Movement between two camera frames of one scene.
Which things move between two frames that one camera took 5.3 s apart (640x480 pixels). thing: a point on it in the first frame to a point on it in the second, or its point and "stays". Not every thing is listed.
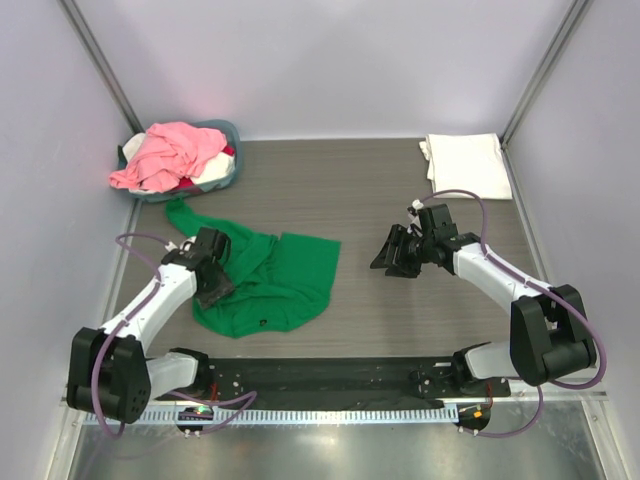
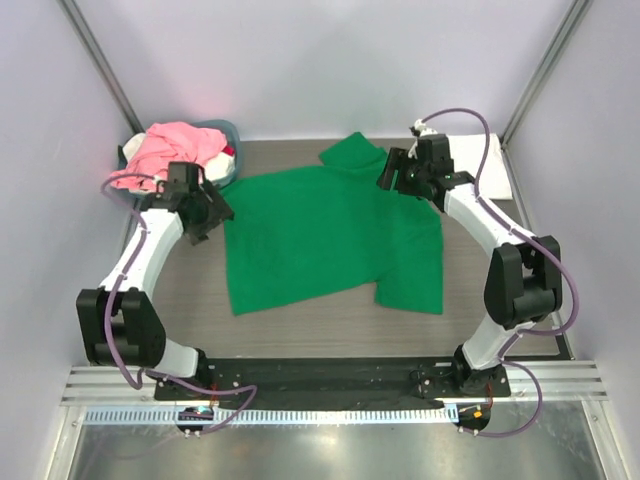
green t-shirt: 278,284 to 315,226
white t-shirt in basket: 217,172 stays
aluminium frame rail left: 78,22 stays
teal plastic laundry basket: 179,159 stays
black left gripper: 213,279 to 216,214
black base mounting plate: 342,383 stays
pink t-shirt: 166,152 stays
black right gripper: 400,252 to 388,170
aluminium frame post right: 572,16 stays
